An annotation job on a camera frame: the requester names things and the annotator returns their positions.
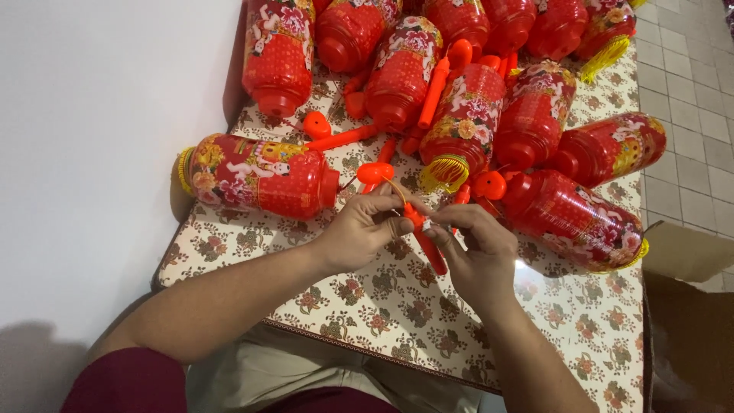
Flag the person's left hand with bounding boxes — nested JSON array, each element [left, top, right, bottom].
[[313, 184, 432, 276]]

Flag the person's right hand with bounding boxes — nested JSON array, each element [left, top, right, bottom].
[[423, 203, 520, 322]]

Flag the orange lantern handle stick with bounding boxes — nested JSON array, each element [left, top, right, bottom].
[[401, 201, 450, 276]]

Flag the thin yellow string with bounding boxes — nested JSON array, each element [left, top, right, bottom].
[[381, 176, 409, 206]]

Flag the floral cream tablecloth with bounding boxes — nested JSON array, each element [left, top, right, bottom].
[[152, 40, 646, 413]]

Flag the heap of red printed lanterns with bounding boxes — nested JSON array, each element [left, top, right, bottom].
[[175, 0, 669, 274]]

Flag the person's beige trousers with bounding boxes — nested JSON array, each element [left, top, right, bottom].
[[186, 323, 484, 413]]

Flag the brown cardboard box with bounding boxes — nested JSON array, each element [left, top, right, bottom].
[[641, 220, 734, 413]]

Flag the person's maroon shirt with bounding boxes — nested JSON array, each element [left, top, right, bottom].
[[60, 346, 402, 413]]

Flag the scattered orange heart-tipped handles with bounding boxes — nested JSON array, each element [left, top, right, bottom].
[[302, 38, 520, 220]]

